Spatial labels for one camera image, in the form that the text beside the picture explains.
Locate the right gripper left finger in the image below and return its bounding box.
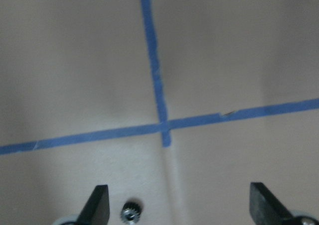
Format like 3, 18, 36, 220
76, 185, 110, 225

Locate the small black bearing gear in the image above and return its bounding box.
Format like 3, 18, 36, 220
120, 200, 143, 225

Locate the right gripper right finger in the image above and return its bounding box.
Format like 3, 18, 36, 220
250, 182, 294, 225

